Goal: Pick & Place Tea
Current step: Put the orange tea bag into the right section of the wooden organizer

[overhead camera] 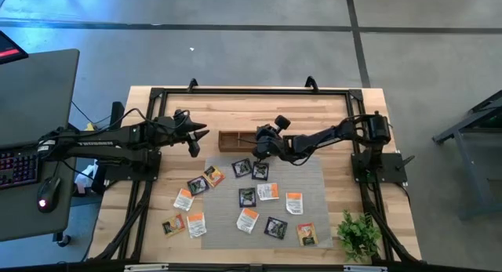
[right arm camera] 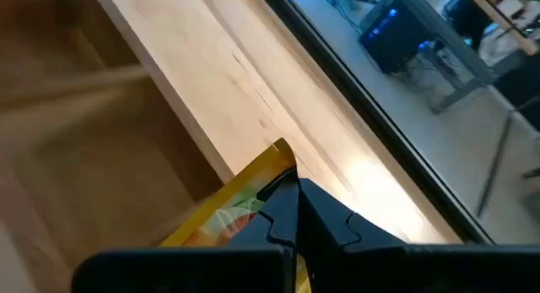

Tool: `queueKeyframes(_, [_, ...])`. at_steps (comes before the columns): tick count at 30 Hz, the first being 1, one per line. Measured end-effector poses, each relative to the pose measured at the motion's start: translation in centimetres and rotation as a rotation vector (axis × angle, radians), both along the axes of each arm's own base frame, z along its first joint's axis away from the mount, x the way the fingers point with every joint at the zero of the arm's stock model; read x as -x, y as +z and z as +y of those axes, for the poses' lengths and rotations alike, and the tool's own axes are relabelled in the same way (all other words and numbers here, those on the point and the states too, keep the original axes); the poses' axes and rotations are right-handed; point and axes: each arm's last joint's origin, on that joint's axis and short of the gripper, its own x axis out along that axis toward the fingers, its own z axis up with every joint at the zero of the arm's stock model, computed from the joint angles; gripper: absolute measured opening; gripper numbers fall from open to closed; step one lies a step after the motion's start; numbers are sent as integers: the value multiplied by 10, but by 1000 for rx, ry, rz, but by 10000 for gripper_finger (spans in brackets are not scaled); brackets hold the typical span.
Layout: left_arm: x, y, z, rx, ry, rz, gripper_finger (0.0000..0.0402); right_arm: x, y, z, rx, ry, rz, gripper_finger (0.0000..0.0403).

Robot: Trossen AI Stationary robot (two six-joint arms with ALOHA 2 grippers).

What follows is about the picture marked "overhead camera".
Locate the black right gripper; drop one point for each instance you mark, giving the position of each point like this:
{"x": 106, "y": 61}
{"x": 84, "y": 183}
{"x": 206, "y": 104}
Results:
{"x": 268, "y": 142}

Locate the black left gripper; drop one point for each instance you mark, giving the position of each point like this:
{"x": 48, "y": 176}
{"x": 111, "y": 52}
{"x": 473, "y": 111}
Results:
{"x": 176, "y": 129}

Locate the purple blackcurrant tea bag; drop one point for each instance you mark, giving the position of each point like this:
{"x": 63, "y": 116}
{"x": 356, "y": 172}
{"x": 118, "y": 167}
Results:
{"x": 241, "y": 167}
{"x": 197, "y": 185}
{"x": 275, "y": 228}
{"x": 260, "y": 172}
{"x": 247, "y": 197}

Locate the white orange tea bag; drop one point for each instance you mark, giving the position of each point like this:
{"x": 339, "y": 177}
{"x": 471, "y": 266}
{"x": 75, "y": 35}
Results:
{"x": 268, "y": 192}
{"x": 183, "y": 200}
{"x": 196, "y": 225}
{"x": 247, "y": 221}
{"x": 294, "y": 204}

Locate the yellow mango tea bag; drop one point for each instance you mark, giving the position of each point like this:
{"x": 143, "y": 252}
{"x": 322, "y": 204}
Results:
{"x": 215, "y": 176}
{"x": 307, "y": 234}
{"x": 173, "y": 225}

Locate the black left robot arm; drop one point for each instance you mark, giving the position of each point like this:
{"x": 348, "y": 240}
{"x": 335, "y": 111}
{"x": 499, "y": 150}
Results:
{"x": 98, "y": 143}

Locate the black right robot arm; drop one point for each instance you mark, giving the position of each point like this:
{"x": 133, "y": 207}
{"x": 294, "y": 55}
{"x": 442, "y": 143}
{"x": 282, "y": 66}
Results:
{"x": 325, "y": 138}

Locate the wooden compartment box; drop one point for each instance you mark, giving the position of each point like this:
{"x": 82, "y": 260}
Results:
{"x": 235, "y": 142}

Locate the grey woven placemat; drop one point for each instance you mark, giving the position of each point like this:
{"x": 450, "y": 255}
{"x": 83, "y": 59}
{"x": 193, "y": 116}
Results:
{"x": 306, "y": 178}

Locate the white item under desk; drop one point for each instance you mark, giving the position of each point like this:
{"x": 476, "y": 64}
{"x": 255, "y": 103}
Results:
{"x": 84, "y": 180}

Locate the green artificial plant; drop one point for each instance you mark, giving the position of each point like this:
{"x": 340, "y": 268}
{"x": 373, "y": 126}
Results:
{"x": 359, "y": 236}

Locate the black computer mouse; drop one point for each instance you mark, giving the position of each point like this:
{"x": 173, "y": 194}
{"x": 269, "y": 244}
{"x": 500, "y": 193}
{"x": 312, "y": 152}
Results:
{"x": 49, "y": 193}

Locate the dark grey side desk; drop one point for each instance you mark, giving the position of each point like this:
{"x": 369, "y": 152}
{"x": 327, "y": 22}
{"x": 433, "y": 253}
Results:
{"x": 35, "y": 95}

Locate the black caster wheel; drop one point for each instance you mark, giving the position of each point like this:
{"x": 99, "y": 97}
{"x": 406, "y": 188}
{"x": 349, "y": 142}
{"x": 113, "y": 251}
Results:
{"x": 63, "y": 240}

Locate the backlit black keyboard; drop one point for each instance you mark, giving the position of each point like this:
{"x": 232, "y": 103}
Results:
{"x": 17, "y": 168}

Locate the grey metal rack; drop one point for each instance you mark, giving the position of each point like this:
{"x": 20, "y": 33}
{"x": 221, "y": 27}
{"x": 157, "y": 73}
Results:
{"x": 464, "y": 174}

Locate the black screen with red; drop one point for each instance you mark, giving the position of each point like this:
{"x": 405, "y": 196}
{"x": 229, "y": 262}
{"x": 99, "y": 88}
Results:
{"x": 9, "y": 48}

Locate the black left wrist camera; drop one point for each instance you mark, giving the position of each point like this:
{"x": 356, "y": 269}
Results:
{"x": 193, "y": 147}

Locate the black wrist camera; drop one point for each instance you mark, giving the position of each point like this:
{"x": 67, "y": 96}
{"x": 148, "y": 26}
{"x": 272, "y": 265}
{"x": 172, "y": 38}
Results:
{"x": 282, "y": 124}
{"x": 193, "y": 147}

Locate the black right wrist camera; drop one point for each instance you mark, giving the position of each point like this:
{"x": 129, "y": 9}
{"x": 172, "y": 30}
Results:
{"x": 282, "y": 124}

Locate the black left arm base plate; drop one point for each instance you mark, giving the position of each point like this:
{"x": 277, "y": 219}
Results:
{"x": 149, "y": 170}

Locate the black metal table frame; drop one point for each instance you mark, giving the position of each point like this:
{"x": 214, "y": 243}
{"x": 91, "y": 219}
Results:
{"x": 255, "y": 91}

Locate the black upright post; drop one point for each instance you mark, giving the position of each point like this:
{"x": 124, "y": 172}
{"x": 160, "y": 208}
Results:
{"x": 117, "y": 113}

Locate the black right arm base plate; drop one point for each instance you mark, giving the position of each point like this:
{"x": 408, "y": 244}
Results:
{"x": 386, "y": 166}

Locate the silver bracket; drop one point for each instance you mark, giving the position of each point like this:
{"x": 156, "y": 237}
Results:
{"x": 364, "y": 269}
{"x": 145, "y": 268}

